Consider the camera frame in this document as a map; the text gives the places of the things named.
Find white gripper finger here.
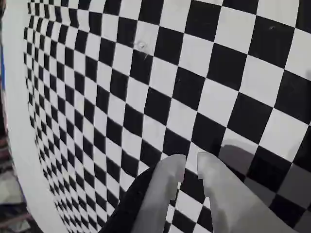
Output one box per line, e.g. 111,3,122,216
196,151,301,233

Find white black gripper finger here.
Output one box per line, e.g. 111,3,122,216
99,154,187,233

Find black white checkered mat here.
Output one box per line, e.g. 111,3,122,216
1,0,311,233

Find blue tape strip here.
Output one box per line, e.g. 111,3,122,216
0,46,5,93

